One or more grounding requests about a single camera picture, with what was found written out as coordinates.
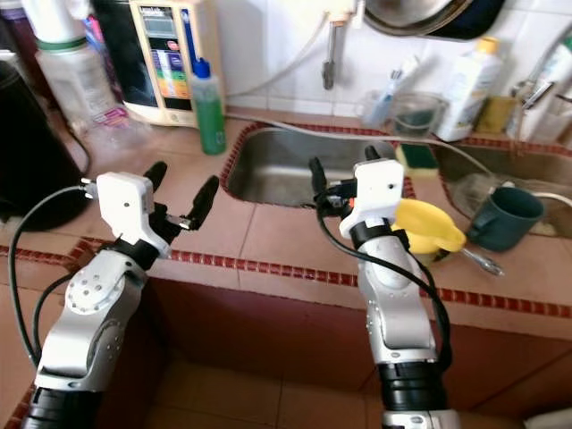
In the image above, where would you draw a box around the steel sink faucet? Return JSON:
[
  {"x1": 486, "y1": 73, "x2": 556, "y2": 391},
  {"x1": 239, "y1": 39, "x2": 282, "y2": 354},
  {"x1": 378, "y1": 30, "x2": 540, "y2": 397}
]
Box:
[{"x1": 505, "y1": 36, "x2": 572, "y2": 144}]

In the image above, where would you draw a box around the grey water hose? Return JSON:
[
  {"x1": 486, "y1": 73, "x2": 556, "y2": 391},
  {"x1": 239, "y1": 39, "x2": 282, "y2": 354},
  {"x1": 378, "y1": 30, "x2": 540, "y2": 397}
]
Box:
[{"x1": 225, "y1": 114, "x2": 492, "y2": 175}]

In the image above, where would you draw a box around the steel double sink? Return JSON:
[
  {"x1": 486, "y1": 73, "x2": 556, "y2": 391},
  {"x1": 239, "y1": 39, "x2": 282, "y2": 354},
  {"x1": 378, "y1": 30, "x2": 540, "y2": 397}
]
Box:
[{"x1": 222, "y1": 123, "x2": 572, "y2": 235}]

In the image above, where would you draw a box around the steel wall tap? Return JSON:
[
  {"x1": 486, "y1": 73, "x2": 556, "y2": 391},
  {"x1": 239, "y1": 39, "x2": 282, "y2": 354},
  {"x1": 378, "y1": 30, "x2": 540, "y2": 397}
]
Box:
[{"x1": 322, "y1": 7, "x2": 363, "y2": 90}]

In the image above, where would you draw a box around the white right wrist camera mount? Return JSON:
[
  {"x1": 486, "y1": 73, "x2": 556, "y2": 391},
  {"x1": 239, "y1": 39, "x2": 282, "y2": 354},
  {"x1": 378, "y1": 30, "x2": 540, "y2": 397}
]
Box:
[{"x1": 340, "y1": 159, "x2": 405, "y2": 226}]

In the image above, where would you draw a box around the yellow sponge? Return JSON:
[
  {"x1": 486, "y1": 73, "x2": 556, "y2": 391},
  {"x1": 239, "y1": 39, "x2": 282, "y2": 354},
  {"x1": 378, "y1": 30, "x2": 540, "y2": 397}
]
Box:
[{"x1": 474, "y1": 97, "x2": 515, "y2": 135}]

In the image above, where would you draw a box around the clear plastic container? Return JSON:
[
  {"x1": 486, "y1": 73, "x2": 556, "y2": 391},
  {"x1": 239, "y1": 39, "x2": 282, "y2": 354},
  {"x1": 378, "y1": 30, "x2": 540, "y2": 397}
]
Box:
[{"x1": 389, "y1": 92, "x2": 446, "y2": 139}]

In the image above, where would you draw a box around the green scrub sponge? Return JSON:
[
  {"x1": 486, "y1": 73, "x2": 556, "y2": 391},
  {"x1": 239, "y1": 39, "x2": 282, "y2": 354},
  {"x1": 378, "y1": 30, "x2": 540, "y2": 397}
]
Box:
[{"x1": 398, "y1": 143, "x2": 439, "y2": 172}]

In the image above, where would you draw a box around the teal mug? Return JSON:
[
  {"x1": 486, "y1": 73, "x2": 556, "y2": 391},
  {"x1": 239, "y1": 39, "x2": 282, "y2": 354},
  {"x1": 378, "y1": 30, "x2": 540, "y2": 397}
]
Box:
[{"x1": 467, "y1": 186, "x2": 546, "y2": 253}]

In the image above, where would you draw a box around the pink labelled plastic packet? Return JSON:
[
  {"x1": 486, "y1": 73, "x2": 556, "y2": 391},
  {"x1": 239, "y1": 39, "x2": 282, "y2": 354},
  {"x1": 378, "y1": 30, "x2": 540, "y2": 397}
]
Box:
[{"x1": 85, "y1": 105, "x2": 130, "y2": 128}]

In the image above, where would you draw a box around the clear crumpled plastic bag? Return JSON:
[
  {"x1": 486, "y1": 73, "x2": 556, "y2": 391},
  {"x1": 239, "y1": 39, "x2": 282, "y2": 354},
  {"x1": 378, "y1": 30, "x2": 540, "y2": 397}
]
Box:
[{"x1": 447, "y1": 170, "x2": 515, "y2": 215}]

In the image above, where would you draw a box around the hanging steel wok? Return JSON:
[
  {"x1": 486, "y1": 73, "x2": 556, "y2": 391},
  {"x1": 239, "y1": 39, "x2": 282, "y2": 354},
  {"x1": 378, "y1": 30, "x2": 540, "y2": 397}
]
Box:
[{"x1": 362, "y1": 0, "x2": 506, "y2": 41}]

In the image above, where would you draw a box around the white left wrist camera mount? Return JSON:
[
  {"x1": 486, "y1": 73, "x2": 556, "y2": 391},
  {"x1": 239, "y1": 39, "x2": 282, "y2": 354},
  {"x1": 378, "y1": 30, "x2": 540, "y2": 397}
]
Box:
[{"x1": 97, "y1": 172, "x2": 169, "y2": 260}]

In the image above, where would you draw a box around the clear toothbrush cup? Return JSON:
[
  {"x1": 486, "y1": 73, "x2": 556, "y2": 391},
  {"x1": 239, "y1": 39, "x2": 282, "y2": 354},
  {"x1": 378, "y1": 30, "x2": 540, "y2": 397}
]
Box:
[{"x1": 362, "y1": 89, "x2": 394, "y2": 126}]

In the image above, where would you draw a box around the green dish soap bottle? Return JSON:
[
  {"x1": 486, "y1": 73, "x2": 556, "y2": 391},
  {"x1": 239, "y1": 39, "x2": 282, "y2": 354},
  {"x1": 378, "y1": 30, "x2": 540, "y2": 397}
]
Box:
[{"x1": 190, "y1": 58, "x2": 226, "y2": 156}]

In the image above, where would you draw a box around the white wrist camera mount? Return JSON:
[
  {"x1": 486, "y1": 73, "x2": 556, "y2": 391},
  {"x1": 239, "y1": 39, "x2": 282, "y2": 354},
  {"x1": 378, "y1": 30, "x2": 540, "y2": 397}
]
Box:
[
  {"x1": 340, "y1": 159, "x2": 405, "y2": 226},
  {"x1": 97, "y1": 172, "x2": 169, "y2": 260}
]

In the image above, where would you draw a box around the white detergent bottle yellow cap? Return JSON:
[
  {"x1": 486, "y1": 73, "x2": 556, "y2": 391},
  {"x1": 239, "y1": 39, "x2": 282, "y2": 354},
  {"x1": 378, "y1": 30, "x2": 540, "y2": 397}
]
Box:
[{"x1": 436, "y1": 36, "x2": 501, "y2": 142}]

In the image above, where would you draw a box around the black electric kettle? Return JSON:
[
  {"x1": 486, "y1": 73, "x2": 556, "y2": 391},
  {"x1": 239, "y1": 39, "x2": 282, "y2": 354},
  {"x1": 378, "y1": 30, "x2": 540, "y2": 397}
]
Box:
[{"x1": 0, "y1": 58, "x2": 92, "y2": 231}]

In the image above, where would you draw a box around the white jar green lid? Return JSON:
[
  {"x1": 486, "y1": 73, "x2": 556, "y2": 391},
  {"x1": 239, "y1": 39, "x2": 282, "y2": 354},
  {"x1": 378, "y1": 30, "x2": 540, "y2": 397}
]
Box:
[{"x1": 22, "y1": 0, "x2": 117, "y2": 135}]

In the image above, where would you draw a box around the white toothbrush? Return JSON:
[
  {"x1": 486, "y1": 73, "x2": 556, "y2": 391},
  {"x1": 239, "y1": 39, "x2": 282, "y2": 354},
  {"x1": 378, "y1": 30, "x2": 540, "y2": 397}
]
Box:
[{"x1": 374, "y1": 58, "x2": 423, "y2": 115}]

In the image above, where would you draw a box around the cream water ionizer machine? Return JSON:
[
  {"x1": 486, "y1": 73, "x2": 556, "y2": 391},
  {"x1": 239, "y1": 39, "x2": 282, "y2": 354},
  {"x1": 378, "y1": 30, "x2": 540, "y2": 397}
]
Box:
[{"x1": 91, "y1": 0, "x2": 224, "y2": 128}]

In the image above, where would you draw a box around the yellow plastic bowl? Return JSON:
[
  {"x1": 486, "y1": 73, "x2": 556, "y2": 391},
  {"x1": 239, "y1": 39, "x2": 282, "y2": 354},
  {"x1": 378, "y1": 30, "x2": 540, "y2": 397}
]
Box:
[{"x1": 396, "y1": 198, "x2": 467, "y2": 258}]

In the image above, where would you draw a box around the white ionizer hose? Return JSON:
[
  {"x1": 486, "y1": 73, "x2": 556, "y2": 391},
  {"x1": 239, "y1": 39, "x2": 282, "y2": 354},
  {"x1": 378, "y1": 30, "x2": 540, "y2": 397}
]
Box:
[{"x1": 223, "y1": 16, "x2": 332, "y2": 99}]

